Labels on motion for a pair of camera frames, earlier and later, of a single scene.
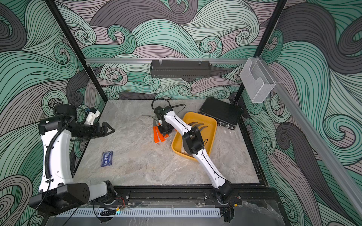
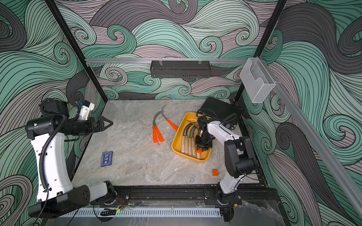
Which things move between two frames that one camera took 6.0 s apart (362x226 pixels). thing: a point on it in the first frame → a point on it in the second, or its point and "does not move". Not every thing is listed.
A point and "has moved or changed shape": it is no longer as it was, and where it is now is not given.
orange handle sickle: [155, 135] does not move
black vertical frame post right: [276, 12] does not move
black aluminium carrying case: [226, 113] does not move
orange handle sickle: [159, 133] has moved or changed shape
